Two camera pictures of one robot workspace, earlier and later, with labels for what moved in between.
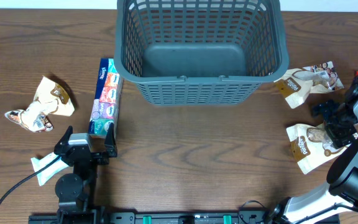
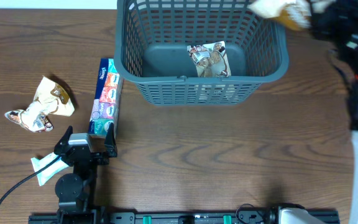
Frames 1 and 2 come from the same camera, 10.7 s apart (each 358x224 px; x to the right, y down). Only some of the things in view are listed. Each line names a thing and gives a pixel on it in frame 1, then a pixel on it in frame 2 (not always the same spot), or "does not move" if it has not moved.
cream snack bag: x=296 y=84 to x=296 y=13
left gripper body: x=98 y=159 does not move
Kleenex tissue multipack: x=106 y=106 does not move
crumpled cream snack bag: x=50 y=98 does not move
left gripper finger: x=64 y=141 does not move
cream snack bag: x=311 y=145 to x=211 y=59
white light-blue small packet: x=51 y=171 does not move
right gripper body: x=336 y=125 to x=317 y=20
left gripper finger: x=110 y=141 does not move
